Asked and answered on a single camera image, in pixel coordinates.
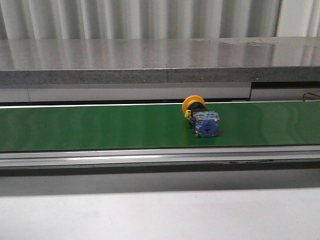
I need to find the silver metal back panel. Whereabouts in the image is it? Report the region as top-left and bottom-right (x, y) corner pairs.
(0, 81), (320, 103)

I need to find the red orange wire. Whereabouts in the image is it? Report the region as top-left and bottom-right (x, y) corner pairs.
(302, 92), (320, 102)

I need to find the aluminium conveyor front rail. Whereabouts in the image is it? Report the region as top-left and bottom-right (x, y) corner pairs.
(0, 145), (320, 168)

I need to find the white pleated curtain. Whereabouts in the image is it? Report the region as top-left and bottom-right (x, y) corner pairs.
(0, 0), (320, 40)

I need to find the green conveyor belt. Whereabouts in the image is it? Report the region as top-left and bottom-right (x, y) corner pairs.
(0, 101), (320, 152)

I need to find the grey stone slab shelf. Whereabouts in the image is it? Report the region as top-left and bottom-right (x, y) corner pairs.
(0, 37), (320, 86)

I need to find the yellow blue push button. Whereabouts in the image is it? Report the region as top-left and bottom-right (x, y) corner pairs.
(182, 95), (220, 138)

